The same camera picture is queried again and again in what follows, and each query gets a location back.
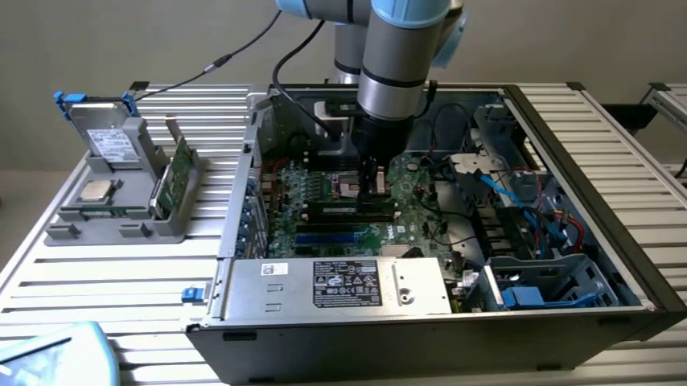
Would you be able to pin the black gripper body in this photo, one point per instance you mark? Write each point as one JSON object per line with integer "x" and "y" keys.
{"x": 382, "y": 136}

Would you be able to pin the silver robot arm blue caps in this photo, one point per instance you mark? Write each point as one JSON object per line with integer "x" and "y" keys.
{"x": 394, "y": 48}

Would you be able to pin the black RAM slot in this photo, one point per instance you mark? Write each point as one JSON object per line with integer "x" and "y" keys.
{"x": 349, "y": 217}

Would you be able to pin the CPU socket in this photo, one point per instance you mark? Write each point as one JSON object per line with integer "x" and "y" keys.
{"x": 343, "y": 186}

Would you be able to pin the green motherboard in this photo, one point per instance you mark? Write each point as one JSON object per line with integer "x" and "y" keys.
{"x": 414, "y": 225}

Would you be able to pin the black expansion slot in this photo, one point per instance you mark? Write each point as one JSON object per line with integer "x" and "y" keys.
{"x": 327, "y": 229}

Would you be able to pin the blue expansion slot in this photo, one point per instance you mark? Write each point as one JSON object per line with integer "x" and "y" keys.
{"x": 325, "y": 239}

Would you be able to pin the silver chipset heatsink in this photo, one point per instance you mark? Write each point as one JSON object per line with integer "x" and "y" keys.
{"x": 394, "y": 251}

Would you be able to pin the silver power supply unit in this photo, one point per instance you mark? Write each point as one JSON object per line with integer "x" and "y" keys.
{"x": 301, "y": 287}

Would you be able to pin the green graphics card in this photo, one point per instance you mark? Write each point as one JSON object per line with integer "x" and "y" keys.
{"x": 179, "y": 177}

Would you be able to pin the grey disk bay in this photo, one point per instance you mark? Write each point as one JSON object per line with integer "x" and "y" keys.
{"x": 553, "y": 277}

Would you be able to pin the black open PC case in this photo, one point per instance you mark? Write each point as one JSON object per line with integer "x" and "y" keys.
{"x": 409, "y": 346}

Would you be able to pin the blue case latch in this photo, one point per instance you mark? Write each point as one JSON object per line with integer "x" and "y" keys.
{"x": 194, "y": 293}

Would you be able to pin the hard disk blue carrier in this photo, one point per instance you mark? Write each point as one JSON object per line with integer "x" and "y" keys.
{"x": 105, "y": 132}

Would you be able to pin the grey parts rack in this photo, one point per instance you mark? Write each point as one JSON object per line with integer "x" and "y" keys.
{"x": 107, "y": 237}

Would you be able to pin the silver CPU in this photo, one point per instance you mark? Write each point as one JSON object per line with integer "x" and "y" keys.
{"x": 97, "y": 191}

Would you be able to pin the metal slat side table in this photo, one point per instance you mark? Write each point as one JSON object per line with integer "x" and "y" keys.
{"x": 672, "y": 104}

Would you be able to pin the light blue plastic object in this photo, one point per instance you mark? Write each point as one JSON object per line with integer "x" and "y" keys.
{"x": 54, "y": 358}

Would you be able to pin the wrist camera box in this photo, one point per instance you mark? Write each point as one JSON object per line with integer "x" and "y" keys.
{"x": 335, "y": 132}

